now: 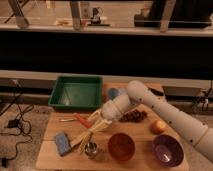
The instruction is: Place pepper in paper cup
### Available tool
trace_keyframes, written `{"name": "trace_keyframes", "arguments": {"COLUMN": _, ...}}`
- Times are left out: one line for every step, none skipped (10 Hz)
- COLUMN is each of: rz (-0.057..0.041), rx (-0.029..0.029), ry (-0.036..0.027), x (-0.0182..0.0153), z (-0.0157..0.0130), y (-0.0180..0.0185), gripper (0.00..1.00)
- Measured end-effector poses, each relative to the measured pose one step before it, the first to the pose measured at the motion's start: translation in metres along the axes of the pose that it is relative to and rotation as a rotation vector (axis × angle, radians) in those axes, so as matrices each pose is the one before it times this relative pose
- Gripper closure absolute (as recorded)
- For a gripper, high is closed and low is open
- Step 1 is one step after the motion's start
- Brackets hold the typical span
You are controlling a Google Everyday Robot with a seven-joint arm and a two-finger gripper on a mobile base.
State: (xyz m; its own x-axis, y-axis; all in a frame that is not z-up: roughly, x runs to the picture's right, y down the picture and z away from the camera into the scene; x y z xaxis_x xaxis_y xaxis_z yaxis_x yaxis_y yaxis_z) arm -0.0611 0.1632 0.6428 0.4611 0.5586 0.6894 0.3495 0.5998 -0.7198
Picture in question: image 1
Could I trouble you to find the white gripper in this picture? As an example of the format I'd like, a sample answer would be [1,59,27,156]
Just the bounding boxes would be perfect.
[87,93,139,133]

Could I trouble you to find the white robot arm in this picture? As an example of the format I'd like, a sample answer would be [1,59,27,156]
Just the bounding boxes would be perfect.
[99,80,213,163]

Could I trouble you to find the small metal cup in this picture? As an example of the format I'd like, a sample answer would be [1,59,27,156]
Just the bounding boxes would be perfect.
[84,142,98,158]

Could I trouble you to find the orange bowl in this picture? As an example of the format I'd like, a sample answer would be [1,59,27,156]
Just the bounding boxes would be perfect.
[108,133,135,161]

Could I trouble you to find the green plastic tray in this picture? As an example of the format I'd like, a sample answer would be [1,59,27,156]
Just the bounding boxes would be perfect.
[48,76,102,111]

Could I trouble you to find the dark grape bunch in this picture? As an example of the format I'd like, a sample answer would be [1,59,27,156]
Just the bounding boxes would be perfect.
[120,109,147,123]

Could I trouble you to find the blue sponge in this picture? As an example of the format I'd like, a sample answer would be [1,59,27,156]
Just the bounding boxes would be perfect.
[54,132,71,156]

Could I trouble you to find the yellow onion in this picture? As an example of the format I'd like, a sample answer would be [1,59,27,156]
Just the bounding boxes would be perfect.
[150,120,166,134]

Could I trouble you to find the purple bowl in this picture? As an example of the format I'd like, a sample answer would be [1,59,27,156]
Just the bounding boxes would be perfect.
[152,134,184,167]

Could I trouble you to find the black power adapter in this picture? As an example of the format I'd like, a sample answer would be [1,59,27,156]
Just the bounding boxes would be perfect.
[7,119,20,128]

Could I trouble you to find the black cable left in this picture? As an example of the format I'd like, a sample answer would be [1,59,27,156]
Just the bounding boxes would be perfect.
[0,79,36,168]

